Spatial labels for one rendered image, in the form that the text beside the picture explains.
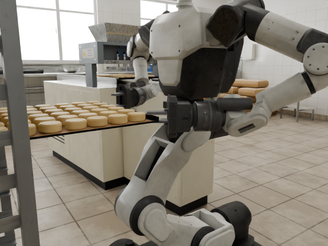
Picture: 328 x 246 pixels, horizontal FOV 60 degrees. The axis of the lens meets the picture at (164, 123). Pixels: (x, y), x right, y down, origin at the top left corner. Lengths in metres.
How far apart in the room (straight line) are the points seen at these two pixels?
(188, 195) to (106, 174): 0.73
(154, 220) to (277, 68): 5.77
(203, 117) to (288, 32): 0.31
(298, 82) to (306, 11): 5.54
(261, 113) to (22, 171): 0.59
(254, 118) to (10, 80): 0.58
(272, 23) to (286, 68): 5.57
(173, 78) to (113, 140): 1.40
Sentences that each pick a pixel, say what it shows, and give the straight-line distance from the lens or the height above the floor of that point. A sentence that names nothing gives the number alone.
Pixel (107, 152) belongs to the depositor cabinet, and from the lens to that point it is 2.32.
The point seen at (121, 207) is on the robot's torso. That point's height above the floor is 0.52.
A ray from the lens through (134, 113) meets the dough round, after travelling 0.77.
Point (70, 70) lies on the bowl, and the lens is 5.05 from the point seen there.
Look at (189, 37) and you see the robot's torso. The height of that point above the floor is 1.10.
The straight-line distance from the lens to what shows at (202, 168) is 2.02.
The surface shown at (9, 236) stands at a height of 0.43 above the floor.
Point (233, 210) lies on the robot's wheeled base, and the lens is 1.42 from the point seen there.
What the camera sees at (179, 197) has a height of 0.15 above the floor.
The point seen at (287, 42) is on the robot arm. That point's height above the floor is 1.07.
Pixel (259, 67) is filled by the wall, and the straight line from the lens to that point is 6.82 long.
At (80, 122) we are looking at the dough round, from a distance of 0.70.
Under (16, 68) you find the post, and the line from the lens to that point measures 0.59.
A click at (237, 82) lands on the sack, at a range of 6.13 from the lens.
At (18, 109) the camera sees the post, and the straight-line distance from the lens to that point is 0.60.
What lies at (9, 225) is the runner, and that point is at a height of 0.69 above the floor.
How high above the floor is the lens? 1.01
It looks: 12 degrees down
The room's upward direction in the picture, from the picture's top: straight up
